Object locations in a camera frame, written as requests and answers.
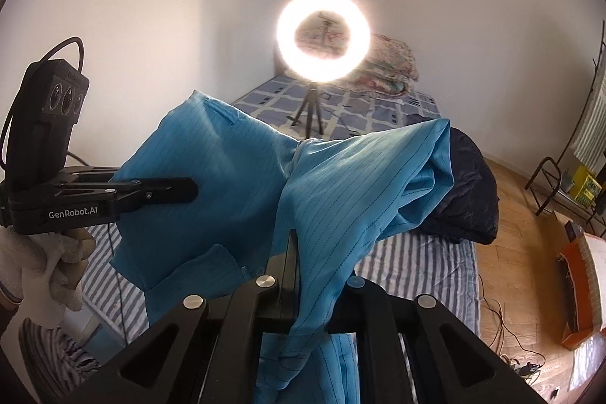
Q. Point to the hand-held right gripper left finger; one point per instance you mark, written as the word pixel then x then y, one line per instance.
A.
pixel 284 271

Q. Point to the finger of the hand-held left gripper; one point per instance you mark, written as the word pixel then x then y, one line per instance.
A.
pixel 165 191

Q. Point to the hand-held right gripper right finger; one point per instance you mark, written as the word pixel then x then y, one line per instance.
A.
pixel 378 361

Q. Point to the light blue pinstriped coat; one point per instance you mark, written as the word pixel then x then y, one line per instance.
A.
pixel 341 195

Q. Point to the person's left hand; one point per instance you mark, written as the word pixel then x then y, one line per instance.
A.
pixel 52 271

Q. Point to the blue white striped quilt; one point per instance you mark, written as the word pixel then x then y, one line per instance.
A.
pixel 416 271

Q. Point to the blue checked bed sheet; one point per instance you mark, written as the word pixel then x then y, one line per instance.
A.
pixel 270 101

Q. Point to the power strip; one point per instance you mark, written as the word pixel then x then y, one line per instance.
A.
pixel 525 370

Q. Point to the dark navy puffer jacket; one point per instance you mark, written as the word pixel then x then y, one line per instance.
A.
pixel 468 191

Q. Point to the orange cardboard box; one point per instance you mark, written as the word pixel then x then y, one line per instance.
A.
pixel 570 290

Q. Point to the folded floral quilt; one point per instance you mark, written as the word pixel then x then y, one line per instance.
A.
pixel 388 63

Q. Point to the dark small box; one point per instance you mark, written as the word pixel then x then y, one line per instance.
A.
pixel 575 233

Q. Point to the black metal rack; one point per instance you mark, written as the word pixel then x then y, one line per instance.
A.
pixel 535 173

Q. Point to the small grey pot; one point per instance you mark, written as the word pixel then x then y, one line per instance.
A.
pixel 567 180

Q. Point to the yellow box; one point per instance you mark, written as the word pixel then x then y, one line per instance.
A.
pixel 584 188

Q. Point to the striped towel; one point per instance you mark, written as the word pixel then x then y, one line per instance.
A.
pixel 592 129

